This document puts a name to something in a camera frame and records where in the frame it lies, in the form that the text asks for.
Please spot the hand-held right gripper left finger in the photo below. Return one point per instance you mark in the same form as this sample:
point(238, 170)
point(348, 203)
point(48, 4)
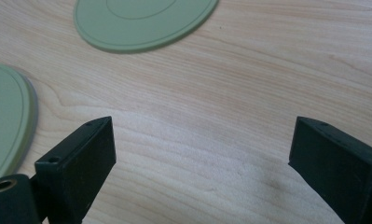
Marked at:
point(78, 168)

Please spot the green round coaster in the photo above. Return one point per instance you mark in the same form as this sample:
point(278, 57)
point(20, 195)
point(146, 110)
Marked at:
point(5, 121)
point(137, 21)

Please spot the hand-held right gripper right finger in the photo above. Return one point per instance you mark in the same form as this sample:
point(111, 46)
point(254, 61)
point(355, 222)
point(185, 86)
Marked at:
point(339, 165)

